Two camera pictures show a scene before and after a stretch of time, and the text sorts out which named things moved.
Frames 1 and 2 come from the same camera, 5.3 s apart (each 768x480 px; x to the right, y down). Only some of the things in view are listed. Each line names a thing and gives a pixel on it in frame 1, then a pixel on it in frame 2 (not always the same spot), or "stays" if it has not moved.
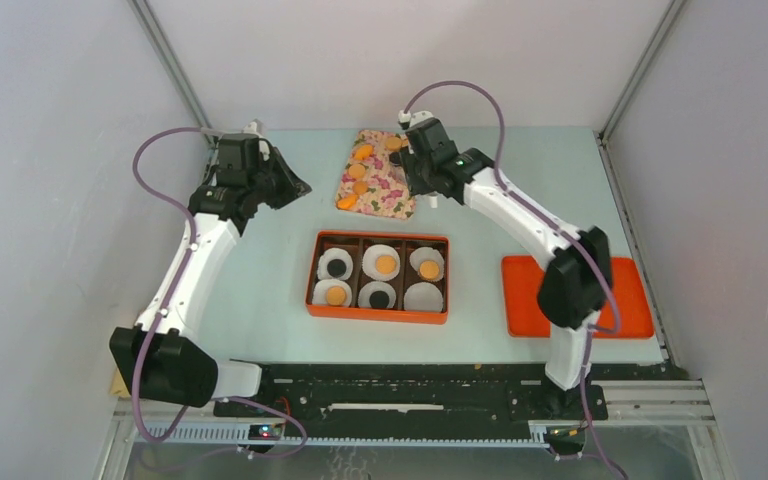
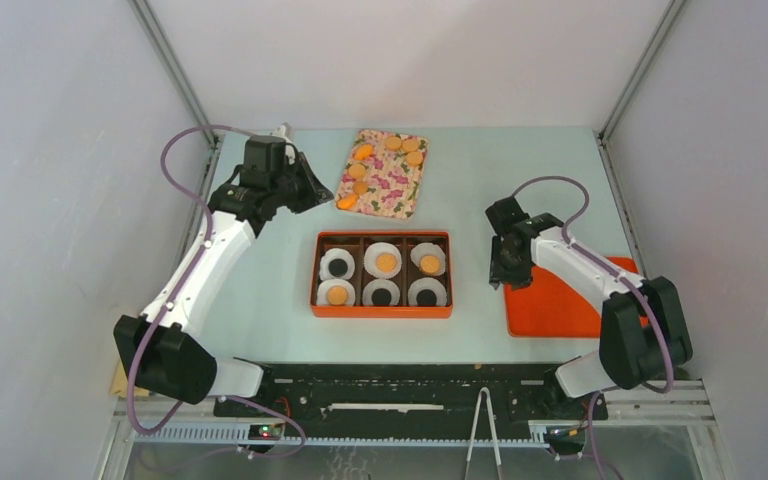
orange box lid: [633, 285] stays
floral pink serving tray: [370, 183] stays
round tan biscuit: [336, 295] stays
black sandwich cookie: [336, 268] stays
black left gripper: [294, 187] to [316, 191]
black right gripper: [412, 186] to [516, 280]
